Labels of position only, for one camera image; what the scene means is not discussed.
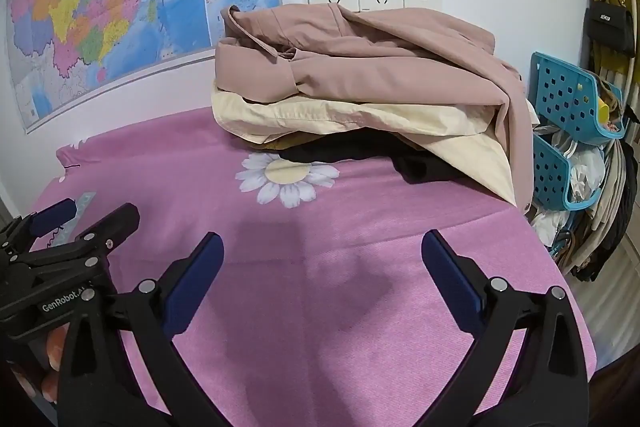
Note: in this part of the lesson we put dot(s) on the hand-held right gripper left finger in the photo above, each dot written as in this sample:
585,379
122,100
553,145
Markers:
195,277

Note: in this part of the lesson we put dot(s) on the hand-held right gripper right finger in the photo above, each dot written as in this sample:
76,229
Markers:
452,277

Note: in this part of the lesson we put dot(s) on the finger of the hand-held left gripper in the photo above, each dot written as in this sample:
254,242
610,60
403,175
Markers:
107,223
50,216

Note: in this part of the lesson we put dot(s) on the pink jacket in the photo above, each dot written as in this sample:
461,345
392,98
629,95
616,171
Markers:
375,57

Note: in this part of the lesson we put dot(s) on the person's left hand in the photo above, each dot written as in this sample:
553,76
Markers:
50,343

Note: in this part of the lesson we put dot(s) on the grey ruler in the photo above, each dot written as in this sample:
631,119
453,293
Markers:
84,206

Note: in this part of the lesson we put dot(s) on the black garment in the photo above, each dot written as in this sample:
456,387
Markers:
425,162

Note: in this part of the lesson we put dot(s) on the pink floral blanket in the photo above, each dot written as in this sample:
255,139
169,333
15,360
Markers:
325,257

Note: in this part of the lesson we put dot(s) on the blue perforated plastic basket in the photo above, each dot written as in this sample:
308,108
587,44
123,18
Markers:
550,172
560,92

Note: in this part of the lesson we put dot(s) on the white plastic bag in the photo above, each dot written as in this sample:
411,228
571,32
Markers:
585,172

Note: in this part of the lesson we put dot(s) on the beige hanging cloth bags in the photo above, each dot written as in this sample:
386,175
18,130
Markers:
615,207

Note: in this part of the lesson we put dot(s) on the cream garment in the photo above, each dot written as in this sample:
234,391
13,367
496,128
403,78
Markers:
325,117

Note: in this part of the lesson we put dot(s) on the black handbag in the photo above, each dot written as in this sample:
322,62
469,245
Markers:
607,24

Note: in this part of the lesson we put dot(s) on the colourful wall map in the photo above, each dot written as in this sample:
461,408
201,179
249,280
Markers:
100,7

